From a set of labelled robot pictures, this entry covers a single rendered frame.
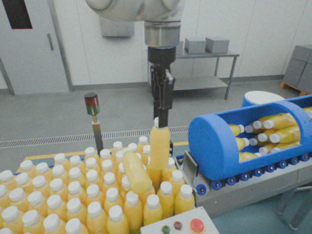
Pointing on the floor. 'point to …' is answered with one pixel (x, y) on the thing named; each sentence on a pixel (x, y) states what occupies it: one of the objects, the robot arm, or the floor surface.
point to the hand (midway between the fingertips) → (160, 113)
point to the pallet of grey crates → (299, 70)
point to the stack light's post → (98, 136)
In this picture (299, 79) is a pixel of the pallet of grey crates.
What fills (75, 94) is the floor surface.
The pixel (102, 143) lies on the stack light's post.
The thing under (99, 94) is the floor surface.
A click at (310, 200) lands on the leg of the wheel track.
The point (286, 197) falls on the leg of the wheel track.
